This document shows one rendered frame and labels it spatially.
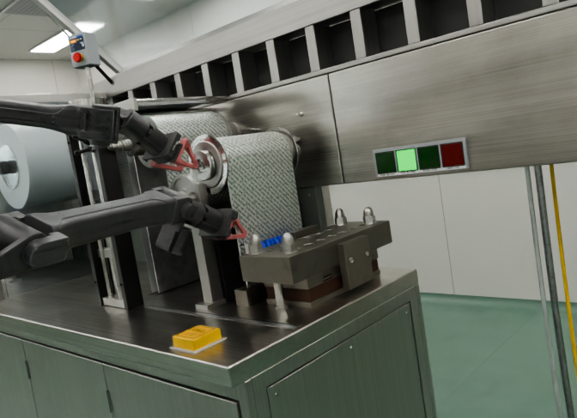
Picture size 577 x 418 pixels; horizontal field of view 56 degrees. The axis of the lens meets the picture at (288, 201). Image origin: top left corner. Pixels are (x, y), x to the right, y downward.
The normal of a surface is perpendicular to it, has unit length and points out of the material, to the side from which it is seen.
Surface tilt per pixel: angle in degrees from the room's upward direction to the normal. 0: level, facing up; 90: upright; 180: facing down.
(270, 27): 90
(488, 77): 90
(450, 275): 90
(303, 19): 90
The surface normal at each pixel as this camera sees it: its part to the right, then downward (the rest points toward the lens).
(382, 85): -0.66, 0.18
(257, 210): 0.73, -0.05
